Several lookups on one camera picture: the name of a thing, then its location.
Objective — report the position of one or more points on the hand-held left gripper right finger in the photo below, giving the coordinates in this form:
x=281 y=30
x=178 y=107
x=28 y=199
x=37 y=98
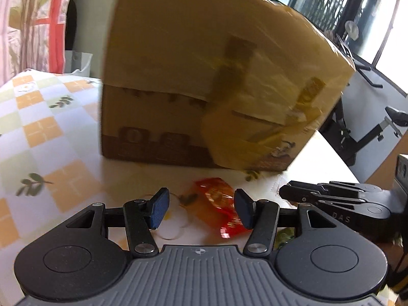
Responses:
x=244 y=208

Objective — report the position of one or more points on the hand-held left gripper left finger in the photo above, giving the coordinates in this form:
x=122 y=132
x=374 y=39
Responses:
x=160 y=207

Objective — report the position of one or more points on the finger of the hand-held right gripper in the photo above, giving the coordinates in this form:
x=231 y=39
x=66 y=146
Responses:
x=334 y=186
x=296 y=195

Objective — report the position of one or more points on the small red snack packet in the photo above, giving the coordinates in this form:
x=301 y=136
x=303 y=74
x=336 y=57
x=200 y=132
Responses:
x=216 y=200

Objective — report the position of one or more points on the taped cardboard box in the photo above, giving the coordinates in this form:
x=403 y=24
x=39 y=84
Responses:
x=175 y=70

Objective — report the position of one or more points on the green snack packet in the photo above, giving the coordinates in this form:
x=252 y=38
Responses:
x=285 y=237

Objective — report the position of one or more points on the black exercise bike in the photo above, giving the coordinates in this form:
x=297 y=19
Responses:
x=338 y=127

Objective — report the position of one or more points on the checkered floral tablecloth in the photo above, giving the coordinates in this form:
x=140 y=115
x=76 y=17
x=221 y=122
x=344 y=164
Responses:
x=47 y=134

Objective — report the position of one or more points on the white hanging mask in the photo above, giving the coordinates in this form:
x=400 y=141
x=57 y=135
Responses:
x=352 y=29

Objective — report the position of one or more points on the white plastic container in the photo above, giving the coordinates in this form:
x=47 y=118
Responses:
x=78 y=62

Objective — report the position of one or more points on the black window grille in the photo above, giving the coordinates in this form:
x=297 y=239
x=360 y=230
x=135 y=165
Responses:
x=325 y=3

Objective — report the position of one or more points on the printed backdrop cloth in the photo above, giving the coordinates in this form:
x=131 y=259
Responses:
x=28 y=22

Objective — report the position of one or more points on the black window frame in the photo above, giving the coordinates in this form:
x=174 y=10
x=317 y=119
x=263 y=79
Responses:
x=385 y=22

